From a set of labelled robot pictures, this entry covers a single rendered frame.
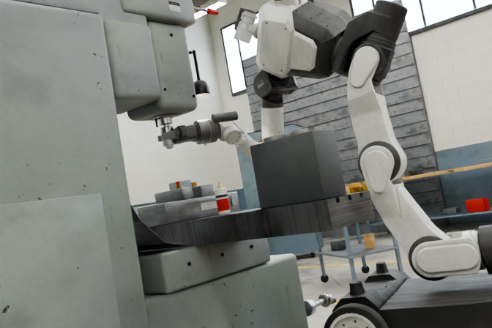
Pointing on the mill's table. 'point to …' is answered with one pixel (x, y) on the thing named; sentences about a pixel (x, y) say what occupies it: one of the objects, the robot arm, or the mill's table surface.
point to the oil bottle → (222, 200)
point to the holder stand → (297, 168)
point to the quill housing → (169, 74)
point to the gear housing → (157, 6)
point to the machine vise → (181, 207)
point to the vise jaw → (203, 190)
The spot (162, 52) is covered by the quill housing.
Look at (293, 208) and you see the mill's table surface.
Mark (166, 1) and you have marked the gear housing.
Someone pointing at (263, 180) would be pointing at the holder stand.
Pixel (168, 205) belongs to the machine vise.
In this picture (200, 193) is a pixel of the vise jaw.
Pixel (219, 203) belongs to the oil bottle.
